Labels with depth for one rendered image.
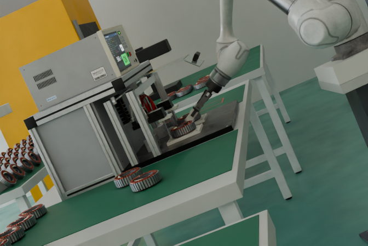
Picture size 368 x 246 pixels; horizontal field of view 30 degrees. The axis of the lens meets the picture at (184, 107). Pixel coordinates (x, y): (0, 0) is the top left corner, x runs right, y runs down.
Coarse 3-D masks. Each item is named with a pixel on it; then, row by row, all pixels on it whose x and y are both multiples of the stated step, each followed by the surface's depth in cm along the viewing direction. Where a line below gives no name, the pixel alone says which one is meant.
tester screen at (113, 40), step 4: (108, 36) 289; (112, 36) 296; (116, 36) 302; (108, 40) 286; (112, 40) 293; (116, 40) 299; (108, 44) 283; (112, 44) 290; (116, 44) 296; (112, 48) 287; (116, 48) 293; (112, 52) 284; (116, 52) 291; (120, 52) 298; (124, 52) 305; (116, 56) 287; (120, 56) 295; (116, 60) 285; (124, 64) 296; (128, 64) 303; (120, 68) 286
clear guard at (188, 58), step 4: (184, 56) 320; (188, 56) 317; (192, 56) 322; (176, 60) 316; (180, 60) 302; (184, 60) 302; (188, 60) 305; (200, 60) 320; (168, 64) 315; (172, 64) 303; (196, 64) 302; (200, 64) 307; (156, 68) 324; (160, 68) 306; (148, 72) 320; (152, 72) 305; (144, 76) 305; (136, 80) 306
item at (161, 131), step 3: (162, 123) 320; (159, 126) 315; (162, 126) 314; (153, 129) 314; (156, 129) 314; (159, 129) 314; (162, 129) 314; (165, 129) 318; (153, 132) 315; (156, 132) 314; (159, 132) 314; (162, 132) 314; (165, 132) 315; (159, 135) 315; (162, 135) 314; (165, 135) 314; (159, 138) 315
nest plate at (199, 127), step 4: (200, 124) 296; (196, 128) 291; (200, 128) 288; (192, 132) 285; (196, 132) 284; (180, 136) 288; (184, 136) 285; (188, 136) 284; (172, 140) 287; (176, 140) 285; (180, 140) 285; (168, 144) 286
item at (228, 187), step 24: (240, 120) 284; (240, 144) 238; (240, 168) 212; (48, 192) 319; (192, 192) 201; (216, 192) 193; (240, 192) 193; (120, 216) 211; (144, 216) 198; (168, 216) 196; (192, 216) 195; (72, 240) 208; (96, 240) 200; (120, 240) 199
